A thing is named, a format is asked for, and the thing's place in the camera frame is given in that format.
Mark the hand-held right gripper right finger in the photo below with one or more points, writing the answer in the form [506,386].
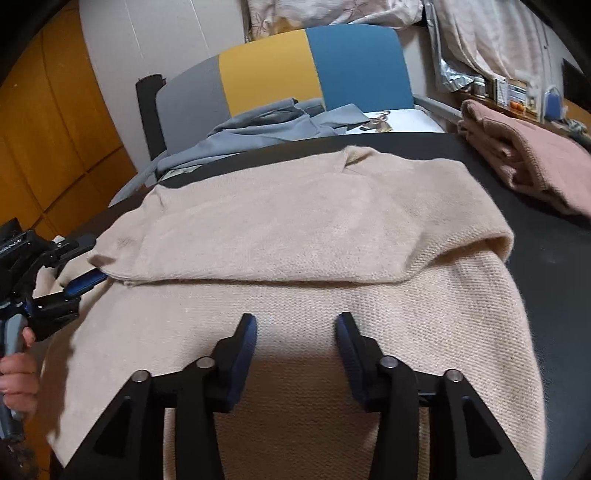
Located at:
[346,350]

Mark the wooden wardrobe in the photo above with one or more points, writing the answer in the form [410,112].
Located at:
[60,138]

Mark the black monitor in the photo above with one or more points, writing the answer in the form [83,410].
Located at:
[572,76]

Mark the silver foil bag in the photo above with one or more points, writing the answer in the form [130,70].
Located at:
[455,76]

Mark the cluttered wooden desk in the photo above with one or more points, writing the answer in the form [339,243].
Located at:
[572,110]

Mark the pink patterned hanging quilt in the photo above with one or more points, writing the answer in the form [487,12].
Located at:
[323,11]

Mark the person's left hand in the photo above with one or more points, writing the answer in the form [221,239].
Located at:
[21,378]

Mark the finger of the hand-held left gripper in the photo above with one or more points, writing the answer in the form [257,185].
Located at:
[74,247]
[85,282]

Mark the blue-grey garment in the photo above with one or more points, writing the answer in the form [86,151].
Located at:
[249,134]

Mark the pink striped hanging cloth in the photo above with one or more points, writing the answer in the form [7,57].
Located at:
[498,32]

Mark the white deer print cushion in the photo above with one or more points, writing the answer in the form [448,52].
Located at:
[406,122]

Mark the beige knit sweater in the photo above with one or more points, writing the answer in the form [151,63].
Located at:
[300,230]

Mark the pink folded sweater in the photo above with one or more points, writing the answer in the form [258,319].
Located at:
[531,152]

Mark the black rolled mat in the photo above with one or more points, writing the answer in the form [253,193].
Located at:
[150,120]

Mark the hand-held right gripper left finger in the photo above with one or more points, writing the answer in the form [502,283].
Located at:
[247,350]

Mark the grey yellow blue chair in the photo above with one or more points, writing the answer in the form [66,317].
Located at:
[268,78]

